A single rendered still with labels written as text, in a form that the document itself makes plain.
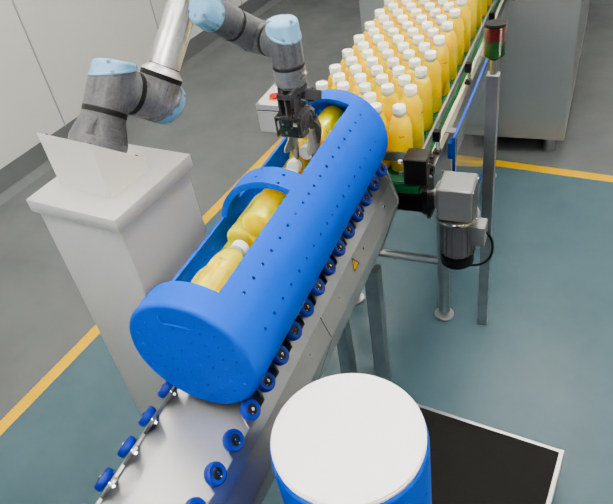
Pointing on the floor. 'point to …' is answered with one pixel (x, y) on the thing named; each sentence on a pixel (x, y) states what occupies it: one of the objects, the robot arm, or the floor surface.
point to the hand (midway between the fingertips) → (306, 153)
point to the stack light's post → (488, 188)
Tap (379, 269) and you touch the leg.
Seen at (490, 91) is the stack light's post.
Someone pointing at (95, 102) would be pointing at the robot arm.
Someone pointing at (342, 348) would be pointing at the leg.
